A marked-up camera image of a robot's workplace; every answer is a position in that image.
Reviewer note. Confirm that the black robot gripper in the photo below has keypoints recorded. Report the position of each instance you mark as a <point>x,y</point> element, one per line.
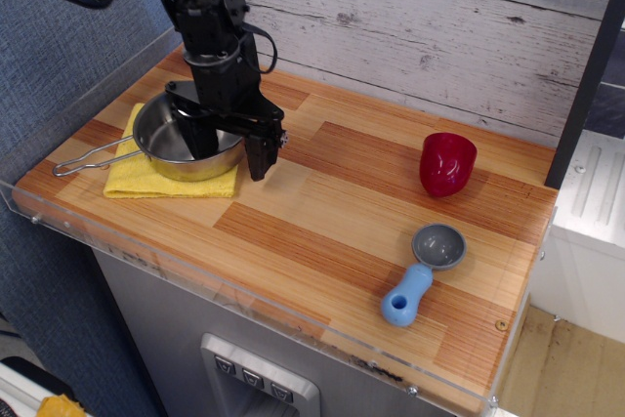
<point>224,94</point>

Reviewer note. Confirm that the stainless steel pan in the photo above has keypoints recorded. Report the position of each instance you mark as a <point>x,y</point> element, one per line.
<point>160,135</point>

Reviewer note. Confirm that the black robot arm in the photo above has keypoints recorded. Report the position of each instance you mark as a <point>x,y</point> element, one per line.
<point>212,22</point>

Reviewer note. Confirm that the blue and grey spoon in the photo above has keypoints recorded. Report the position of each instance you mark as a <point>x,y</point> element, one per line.
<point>435,247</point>

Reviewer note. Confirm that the yellow folded cloth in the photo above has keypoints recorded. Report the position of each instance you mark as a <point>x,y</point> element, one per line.
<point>134,178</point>

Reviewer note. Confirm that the red plastic pepper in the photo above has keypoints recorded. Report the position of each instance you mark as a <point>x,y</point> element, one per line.
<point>446,163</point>

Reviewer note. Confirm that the grey toy fridge cabinet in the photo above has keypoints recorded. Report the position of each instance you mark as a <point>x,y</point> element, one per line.
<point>210,357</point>

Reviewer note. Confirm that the clear acrylic guard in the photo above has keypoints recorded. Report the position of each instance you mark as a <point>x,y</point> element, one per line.
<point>316,246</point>

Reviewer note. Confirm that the yellow and black object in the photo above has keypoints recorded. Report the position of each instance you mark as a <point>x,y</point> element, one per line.
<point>45,405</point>

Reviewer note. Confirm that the white plastic sink unit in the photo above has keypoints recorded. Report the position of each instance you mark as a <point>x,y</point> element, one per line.
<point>579,275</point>

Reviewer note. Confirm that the right black post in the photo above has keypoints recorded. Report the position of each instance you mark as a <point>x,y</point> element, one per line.
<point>593,73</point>

